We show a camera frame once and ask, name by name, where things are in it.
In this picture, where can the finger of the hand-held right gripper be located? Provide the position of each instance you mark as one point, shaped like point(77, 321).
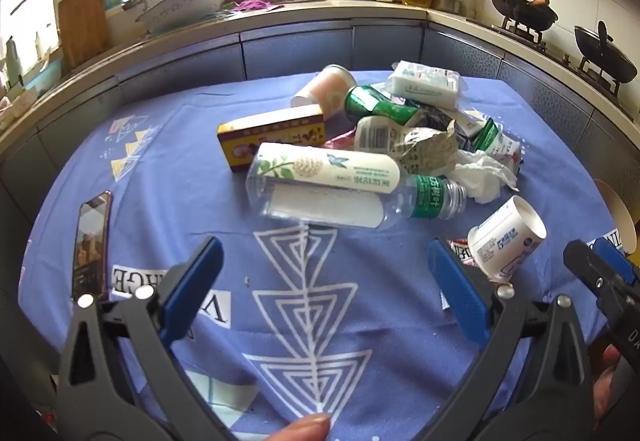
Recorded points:
point(612, 252)
point(595, 273)

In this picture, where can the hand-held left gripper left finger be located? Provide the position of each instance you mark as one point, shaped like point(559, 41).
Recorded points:
point(195, 281)

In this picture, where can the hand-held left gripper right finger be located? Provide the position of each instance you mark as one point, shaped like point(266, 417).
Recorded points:
point(457, 291)

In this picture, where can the white sponge packet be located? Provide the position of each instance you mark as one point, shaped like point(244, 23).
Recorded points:
point(425, 83)

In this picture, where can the pink paper cup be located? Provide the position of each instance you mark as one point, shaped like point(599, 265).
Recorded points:
point(325, 88)

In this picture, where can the person's right hand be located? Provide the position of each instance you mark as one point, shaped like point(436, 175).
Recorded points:
point(606, 391)

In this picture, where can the person's left hand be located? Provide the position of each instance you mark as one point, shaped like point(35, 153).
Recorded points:
point(300, 428)

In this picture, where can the brown paper bucket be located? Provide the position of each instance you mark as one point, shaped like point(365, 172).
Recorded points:
point(617, 216)

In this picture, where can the red white wrapper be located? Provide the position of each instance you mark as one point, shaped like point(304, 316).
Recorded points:
point(459, 248)

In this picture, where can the white yogurt cup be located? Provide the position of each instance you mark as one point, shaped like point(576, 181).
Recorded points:
point(505, 236)

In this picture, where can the blue printed tablecloth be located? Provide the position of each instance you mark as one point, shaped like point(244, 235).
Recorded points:
point(175, 201)

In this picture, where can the clear plastic bottle green label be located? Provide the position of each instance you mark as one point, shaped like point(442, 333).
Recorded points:
point(425, 198)

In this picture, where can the smartphone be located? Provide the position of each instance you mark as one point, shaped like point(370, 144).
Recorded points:
point(90, 246)

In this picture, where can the crumpled white tissue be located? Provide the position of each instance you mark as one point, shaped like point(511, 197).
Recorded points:
point(482, 176)

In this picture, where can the crumpled printed paper bag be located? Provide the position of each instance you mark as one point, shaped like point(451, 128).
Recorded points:
point(425, 148)

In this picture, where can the green white carton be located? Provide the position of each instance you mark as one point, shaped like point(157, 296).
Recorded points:
point(492, 136)

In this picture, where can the yellow cardboard box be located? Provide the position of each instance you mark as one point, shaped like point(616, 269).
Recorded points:
point(270, 131)

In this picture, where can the white floral print bottle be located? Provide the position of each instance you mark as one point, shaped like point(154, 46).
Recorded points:
point(330, 168)

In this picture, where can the white barcode bottle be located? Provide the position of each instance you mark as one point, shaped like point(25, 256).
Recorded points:
point(375, 133)

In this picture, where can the red foil wrapper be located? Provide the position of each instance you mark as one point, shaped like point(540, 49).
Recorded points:
point(340, 140)

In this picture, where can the black pot with lid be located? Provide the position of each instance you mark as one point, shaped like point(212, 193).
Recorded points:
point(605, 53)

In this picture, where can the green drink can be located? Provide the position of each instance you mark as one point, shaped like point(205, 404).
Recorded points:
point(370, 103)

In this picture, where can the gas stove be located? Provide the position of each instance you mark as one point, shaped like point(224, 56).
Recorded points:
point(555, 48)

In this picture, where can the black wok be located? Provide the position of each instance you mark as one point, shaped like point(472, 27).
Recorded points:
point(522, 8)

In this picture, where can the white enamel basin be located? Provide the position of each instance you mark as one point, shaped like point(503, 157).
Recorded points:
point(185, 3)

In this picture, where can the wooden cutting board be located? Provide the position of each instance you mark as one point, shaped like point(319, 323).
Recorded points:
point(82, 26)

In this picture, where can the purple vegetable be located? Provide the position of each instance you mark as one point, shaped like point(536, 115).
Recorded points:
point(255, 6)

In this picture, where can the green soap bottle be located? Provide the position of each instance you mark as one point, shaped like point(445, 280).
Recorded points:
point(12, 66)

